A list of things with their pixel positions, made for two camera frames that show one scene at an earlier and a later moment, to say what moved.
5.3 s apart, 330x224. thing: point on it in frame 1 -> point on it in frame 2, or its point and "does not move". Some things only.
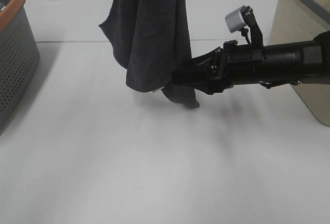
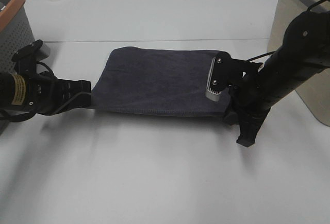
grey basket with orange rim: x=20 y=58 does not move
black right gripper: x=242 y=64 -> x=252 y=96
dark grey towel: x=148 y=24 -> x=157 y=81
